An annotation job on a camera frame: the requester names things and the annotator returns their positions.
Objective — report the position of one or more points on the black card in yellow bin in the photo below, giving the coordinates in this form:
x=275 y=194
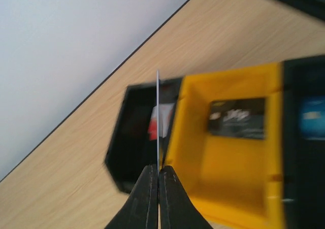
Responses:
x=240 y=118

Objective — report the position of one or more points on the yellow bin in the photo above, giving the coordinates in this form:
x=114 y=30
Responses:
x=231 y=181

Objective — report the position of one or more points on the red white card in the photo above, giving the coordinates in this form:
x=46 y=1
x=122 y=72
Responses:
x=166 y=111

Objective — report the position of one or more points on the blue card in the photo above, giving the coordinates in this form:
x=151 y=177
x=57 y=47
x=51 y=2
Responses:
x=311 y=117

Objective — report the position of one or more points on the thin white card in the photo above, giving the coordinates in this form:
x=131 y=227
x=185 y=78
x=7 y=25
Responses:
x=157 y=120

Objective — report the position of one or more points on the black bin with blue card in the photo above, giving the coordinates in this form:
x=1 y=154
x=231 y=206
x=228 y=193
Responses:
x=303 y=142

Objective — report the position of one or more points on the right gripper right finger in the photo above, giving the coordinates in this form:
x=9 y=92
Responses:
x=176 y=209

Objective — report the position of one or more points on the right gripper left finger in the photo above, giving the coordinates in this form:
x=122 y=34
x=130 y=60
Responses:
x=141 y=208

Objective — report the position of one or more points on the black bin with red card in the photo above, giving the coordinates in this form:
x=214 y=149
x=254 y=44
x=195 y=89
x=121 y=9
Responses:
x=130 y=149

